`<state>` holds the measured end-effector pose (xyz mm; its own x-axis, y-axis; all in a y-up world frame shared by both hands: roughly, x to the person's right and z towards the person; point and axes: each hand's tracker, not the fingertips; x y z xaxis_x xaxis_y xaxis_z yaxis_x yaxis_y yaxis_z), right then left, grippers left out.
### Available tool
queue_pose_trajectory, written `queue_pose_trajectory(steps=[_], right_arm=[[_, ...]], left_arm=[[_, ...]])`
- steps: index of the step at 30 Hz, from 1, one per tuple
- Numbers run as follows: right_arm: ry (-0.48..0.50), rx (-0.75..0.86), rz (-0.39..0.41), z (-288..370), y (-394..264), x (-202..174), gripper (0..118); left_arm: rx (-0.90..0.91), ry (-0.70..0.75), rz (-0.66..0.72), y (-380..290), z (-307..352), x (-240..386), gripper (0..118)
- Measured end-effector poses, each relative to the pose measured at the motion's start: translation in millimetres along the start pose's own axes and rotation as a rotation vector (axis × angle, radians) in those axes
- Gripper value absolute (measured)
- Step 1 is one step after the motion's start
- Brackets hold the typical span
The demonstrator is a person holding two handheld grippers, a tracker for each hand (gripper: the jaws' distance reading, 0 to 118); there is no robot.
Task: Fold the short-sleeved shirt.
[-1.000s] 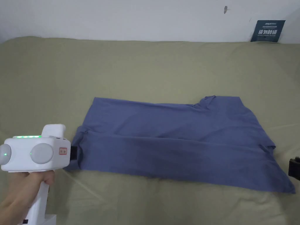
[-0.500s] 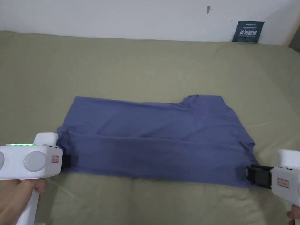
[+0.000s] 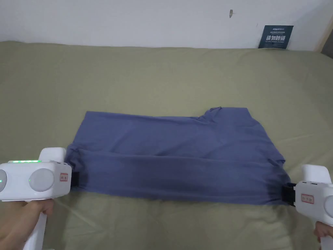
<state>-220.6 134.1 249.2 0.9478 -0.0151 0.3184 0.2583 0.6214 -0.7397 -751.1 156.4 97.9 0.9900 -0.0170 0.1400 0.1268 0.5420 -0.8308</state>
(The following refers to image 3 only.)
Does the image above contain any person's right hand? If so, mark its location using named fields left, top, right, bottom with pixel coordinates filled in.
left=313, top=220, right=333, bottom=243

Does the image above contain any dark blue printed card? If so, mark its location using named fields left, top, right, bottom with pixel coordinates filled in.
left=258, top=25, right=294, bottom=50

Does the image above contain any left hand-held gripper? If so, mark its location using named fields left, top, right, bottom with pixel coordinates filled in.
left=0, top=147, right=82, bottom=250

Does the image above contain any dark blue shirt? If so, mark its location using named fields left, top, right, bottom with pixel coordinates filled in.
left=64, top=106, right=291, bottom=207

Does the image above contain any person's left hand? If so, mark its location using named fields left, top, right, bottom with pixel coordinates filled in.
left=0, top=199, right=55, bottom=250

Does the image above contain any bed with pale green sheet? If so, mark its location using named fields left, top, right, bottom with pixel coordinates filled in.
left=0, top=40, right=333, bottom=250

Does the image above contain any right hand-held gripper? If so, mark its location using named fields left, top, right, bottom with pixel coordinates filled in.
left=282, top=164, right=333, bottom=250

